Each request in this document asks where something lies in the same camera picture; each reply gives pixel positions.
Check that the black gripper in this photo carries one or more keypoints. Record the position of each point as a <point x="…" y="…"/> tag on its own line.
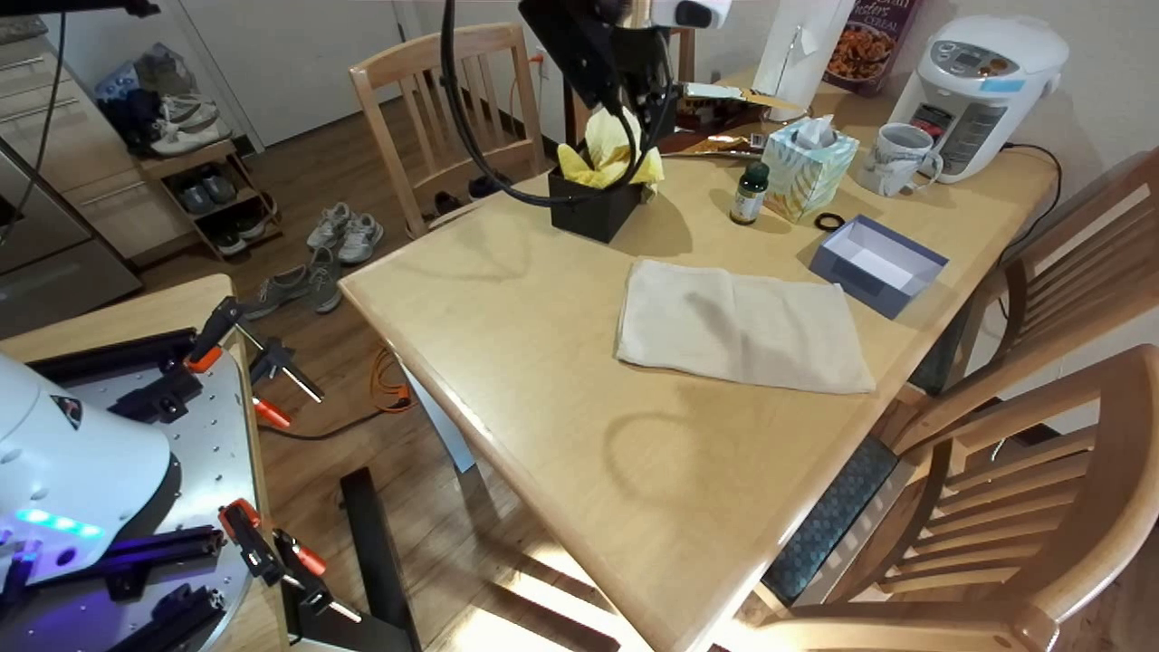
<point x="591" y="48"/>

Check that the white cloth towel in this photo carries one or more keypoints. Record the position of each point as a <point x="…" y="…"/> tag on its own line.
<point x="737" y="328"/>

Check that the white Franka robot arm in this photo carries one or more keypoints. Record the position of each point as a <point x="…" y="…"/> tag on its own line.
<point x="74" y="472"/>

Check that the yellow cloth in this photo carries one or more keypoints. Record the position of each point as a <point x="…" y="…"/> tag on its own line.
<point x="591" y="159"/>

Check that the dark brown wallet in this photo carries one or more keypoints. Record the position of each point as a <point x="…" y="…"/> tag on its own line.
<point x="726" y="109"/>

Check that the narrow slatted wooden chair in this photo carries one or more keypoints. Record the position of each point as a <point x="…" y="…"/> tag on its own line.
<point x="691" y="60"/>

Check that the black square box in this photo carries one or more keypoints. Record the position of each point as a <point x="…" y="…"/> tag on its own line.
<point x="591" y="208"/>

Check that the small green-capped bottle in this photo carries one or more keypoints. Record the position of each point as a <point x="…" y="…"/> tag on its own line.
<point x="747" y="201"/>

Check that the teal patterned tissue box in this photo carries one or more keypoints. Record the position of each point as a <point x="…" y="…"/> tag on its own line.
<point x="801" y="177"/>

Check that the white paper bag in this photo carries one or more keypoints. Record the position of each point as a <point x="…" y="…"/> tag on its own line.
<point x="799" y="48"/>

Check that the purple snack bag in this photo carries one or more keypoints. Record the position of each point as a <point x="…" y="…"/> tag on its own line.
<point x="871" y="48"/>

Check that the wide slatted wooden chair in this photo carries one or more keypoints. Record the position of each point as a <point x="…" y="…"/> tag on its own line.
<point x="410" y="60"/>

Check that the white mug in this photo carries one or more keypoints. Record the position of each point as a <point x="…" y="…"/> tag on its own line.
<point x="901" y="159"/>

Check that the blue and white flat box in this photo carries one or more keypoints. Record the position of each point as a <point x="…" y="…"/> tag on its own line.
<point x="874" y="266"/>

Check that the white electric water boiler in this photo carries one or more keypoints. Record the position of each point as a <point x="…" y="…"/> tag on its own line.
<point x="979" y="85"/>

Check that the grey shoe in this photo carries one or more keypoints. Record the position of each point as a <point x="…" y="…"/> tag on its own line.
<point x="277" y="292"/>
<point x="323" y="289"/>

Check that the metal table leg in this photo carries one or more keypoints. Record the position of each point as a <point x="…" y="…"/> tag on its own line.
<point x="453" y="446"/>

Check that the dark blue seat cushion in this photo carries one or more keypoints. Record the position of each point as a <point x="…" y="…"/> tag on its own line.
<point x="836" y="521"/>

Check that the orange black bar clamp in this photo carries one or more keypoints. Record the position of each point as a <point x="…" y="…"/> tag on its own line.
<point x="217" y="328"/>
<point x="274" y="362"/>
<point x="248" y="527"/>

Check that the wooden shoe rack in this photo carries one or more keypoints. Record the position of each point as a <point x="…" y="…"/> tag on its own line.
<point x="212" y="203"/>

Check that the wooden chair with bare seat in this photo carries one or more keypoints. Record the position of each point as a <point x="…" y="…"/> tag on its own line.
<point x="1087" y="254"/>

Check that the white shoes pair on rack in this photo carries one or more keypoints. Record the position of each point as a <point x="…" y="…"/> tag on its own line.
<point x="187" y="131"/>

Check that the black metal stand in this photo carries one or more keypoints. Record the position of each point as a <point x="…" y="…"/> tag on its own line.
<point x="367" y="545"/>

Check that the light wood dresser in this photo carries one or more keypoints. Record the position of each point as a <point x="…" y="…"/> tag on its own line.
<point x="109" y="193"/>

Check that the wooden robot mounting table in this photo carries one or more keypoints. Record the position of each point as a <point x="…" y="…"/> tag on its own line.
<point x="121" y="311"/>

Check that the black overhead bar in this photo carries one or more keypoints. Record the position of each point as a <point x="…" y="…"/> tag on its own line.
<point x="74" y="7"/>

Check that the wooden chair with blue cushion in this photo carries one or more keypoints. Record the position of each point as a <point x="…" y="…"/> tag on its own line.
<point x="1087" y="532"/>

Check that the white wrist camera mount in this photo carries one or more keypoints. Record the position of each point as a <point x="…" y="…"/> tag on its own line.
<point x="708" y="13"/>

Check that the black bracket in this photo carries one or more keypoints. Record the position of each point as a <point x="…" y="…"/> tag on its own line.
<point x="159" y="395"/>
<point x="159" y="560"/>

